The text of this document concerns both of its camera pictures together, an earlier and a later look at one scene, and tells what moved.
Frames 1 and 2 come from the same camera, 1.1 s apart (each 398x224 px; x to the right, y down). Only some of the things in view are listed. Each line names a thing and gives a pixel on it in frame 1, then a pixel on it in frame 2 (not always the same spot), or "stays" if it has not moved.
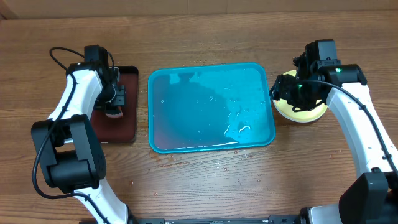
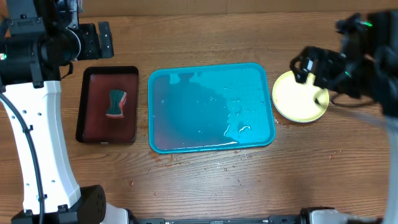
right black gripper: (282, 89) to (329, 70)
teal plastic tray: (209, 107) stays
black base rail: (270, 219) stays
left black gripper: (119, 101) to (92, 48)
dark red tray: (124, 129) stays
